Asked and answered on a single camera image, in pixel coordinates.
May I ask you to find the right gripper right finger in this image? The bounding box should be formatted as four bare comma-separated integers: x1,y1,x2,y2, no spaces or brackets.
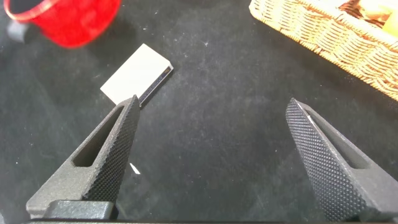
285,98,398,222

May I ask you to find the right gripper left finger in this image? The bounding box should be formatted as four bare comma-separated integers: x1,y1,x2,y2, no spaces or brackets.
25,95,141,220

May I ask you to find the playing card box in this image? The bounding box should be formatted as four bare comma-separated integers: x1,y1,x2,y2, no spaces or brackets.
99,43,174,108

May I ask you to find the red black cooking pot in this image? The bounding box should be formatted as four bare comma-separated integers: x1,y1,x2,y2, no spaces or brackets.
3,0,122,49

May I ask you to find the black tablecloth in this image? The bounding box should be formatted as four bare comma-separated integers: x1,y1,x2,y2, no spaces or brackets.
0,0,398,224

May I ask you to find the wicker basket with brown handles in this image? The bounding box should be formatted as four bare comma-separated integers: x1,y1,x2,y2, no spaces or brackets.
248,0,398,102

